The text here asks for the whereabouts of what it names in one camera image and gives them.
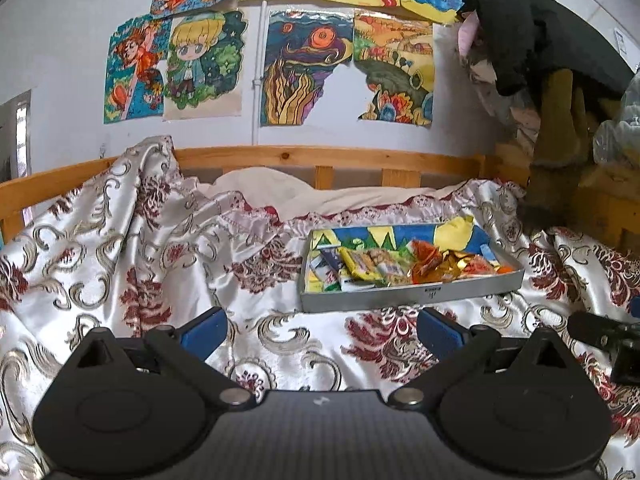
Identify hill landscape wall poster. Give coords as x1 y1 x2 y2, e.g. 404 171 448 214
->
352 8 435 129

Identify clear rice cracker packet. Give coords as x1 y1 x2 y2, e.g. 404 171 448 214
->
367 249 408 286

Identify pink cloth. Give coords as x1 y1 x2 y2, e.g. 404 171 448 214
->
456 14 482 57

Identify window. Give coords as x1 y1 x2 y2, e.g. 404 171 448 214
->
0 89 34 182

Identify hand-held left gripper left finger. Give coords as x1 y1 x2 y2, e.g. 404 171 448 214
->
67 306 256 411

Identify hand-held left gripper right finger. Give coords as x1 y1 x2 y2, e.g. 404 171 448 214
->
389 307 581 411

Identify pale patterned hanging cloth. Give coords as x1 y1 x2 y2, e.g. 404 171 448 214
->
462 35 544 144

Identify white wall pipe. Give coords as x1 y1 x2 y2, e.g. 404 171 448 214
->
252 2 266 148

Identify blond figure wall poster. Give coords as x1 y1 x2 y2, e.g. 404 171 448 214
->
162 7 250 122

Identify floral satin blanket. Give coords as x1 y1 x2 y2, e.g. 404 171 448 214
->
0 135 640 480

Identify seaweed swirl wall poster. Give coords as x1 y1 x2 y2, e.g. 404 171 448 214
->
259 7 355 128

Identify orange snack packet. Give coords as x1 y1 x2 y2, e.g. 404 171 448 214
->
410 240 446 281

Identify figure with goldfish wall poster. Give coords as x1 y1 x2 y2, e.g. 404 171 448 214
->
103 15 174 126

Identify gold red label snack packet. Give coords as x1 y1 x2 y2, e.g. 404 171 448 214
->
425 250 476 286

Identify wooden bed frame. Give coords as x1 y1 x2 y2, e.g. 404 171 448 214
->
0 145 497 244

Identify dark blue sachet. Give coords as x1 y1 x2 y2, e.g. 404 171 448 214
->
320 247 346 281

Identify black coat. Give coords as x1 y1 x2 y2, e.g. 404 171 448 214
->
456 0 637 99

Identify clear plastic bag of clothes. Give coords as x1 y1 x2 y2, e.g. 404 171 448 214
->
592 87 640 167

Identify white green snack packet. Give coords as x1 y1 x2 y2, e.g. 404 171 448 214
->
309 255 341 292

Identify wooden footboard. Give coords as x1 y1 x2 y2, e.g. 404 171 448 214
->
492 110 640 254

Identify metal tray with drawing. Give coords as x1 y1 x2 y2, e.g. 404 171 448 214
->
298 215 526 315

